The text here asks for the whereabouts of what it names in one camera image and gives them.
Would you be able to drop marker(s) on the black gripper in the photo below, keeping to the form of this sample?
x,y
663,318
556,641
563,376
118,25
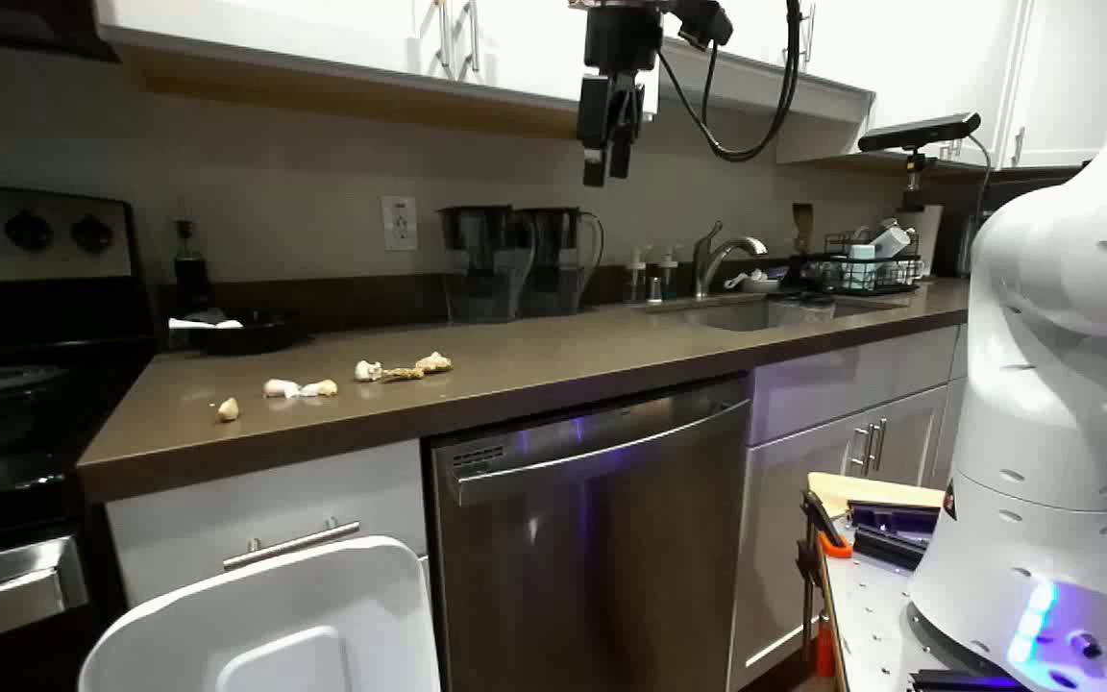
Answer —
x,y
615,50

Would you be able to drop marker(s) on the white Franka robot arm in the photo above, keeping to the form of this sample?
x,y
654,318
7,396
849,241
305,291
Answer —
x,y
1055,385

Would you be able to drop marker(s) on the small soap bottle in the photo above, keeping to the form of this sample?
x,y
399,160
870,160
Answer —
x,y
669,280
635,280

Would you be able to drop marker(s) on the chrome sink faucet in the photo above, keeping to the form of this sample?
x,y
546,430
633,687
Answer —
x,y
717,262

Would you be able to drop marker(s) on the pale tan crumpled paper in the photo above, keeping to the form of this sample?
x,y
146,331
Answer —
x,y
228,410
400,376
321,385

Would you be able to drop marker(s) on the white upper cabinet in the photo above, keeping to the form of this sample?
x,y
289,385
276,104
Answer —
x,y
323,40

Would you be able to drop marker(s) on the white crumpled paper piece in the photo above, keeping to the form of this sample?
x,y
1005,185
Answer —
x,y
367,371
281,385

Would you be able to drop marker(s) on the white sink base cabinet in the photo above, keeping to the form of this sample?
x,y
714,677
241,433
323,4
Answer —
x,y
824,464

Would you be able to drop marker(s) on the stainless steel dishwasher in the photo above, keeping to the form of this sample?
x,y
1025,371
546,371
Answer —
x,y
594,540

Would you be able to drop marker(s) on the black frying pan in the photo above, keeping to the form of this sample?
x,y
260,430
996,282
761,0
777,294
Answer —
x,y
246,335

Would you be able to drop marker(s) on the wooden table board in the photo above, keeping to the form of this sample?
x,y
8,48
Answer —
x,y
874,490

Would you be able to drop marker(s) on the black orange clamp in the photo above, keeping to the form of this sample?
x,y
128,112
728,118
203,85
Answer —
x,y
824,526
824,651

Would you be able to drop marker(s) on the dark glass bottle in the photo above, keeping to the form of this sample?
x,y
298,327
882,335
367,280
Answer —
x,y
191,271

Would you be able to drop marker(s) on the white drawer cabinet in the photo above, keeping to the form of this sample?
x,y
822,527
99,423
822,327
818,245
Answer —
x,y
267,504

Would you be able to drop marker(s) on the black steel stove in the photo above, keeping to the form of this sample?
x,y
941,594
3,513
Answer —
x,y
16,331

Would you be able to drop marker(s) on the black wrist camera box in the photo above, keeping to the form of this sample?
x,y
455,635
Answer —
x,y
704,21

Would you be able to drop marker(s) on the white wall outlet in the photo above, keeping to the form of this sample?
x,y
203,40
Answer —
x,y
399,219

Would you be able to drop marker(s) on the black camera on stand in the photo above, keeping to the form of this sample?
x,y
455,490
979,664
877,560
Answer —
x,y
920,127

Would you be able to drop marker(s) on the perforated metal mount plate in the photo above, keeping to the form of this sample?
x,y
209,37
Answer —
x,y
874,619

